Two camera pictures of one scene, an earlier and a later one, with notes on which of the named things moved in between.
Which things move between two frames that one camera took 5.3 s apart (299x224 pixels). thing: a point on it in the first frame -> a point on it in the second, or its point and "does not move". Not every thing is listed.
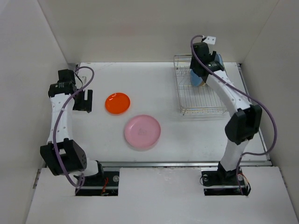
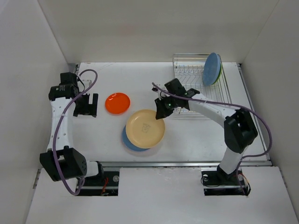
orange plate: (117, 103) does not move
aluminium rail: (244, 163) does not move
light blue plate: (195, 80) -> (128, 144)
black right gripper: (212, 55) -> (161, 111)
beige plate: (203, 83) -> (144, 130)
